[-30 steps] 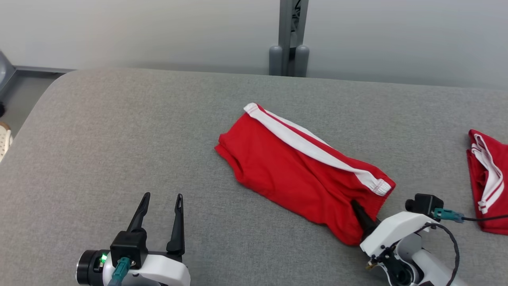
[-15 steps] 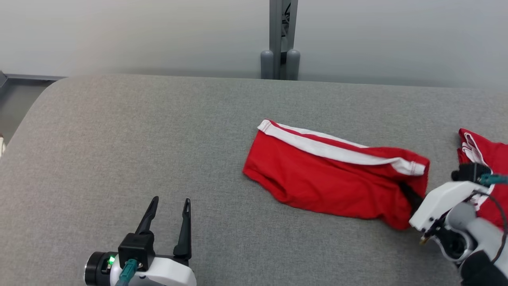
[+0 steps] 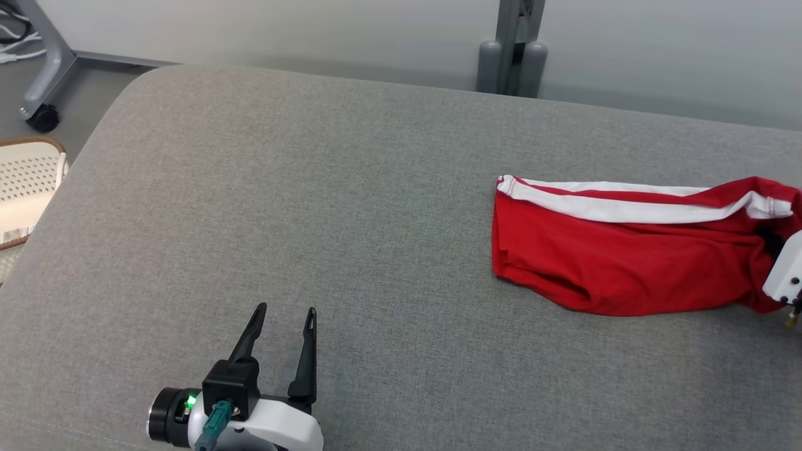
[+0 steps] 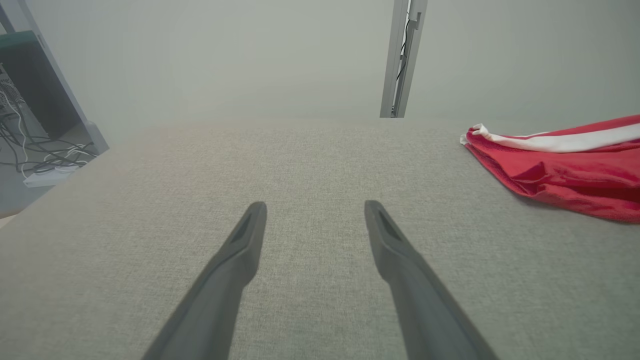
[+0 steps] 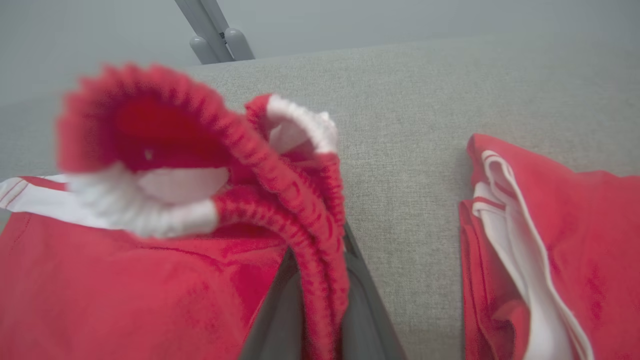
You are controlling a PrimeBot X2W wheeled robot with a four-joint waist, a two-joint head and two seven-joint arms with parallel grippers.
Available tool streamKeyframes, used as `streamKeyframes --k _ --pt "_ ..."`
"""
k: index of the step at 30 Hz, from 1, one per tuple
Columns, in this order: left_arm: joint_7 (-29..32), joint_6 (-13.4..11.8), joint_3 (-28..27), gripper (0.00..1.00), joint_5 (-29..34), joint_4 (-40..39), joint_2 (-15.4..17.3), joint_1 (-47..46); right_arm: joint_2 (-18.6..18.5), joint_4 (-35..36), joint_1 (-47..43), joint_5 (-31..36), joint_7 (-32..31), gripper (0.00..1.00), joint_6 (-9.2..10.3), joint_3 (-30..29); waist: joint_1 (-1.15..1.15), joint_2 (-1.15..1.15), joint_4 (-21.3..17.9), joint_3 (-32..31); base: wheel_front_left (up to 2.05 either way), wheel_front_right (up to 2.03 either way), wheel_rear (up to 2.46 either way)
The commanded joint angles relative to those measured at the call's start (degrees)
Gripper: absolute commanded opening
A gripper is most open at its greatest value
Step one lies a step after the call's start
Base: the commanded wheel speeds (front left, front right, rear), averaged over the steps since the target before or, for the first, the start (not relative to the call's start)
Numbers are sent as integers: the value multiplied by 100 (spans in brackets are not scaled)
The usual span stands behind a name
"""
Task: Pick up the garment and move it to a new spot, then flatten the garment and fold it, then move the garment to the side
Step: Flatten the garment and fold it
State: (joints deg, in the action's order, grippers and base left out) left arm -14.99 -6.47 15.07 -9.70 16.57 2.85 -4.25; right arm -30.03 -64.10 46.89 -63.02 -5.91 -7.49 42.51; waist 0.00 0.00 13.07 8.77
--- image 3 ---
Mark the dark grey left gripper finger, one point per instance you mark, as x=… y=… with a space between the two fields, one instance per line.
x=307 y=363
x=249 y=341

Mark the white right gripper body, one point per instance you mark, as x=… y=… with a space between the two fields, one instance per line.
x=788 y=275

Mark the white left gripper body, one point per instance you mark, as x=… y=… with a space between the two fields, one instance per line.
x=282 y=426

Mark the red shorts white trim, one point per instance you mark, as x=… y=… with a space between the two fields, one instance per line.
x=626 y=257

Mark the white perforated laundry basket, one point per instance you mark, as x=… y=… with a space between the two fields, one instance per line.
x=25 y=188

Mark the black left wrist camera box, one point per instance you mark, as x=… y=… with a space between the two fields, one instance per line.
x=232 y=385

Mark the grey wheeled frame black caster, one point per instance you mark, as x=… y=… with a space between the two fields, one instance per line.
x=53 y=56

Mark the grey metal post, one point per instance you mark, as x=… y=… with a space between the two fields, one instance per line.
x=510 y=50

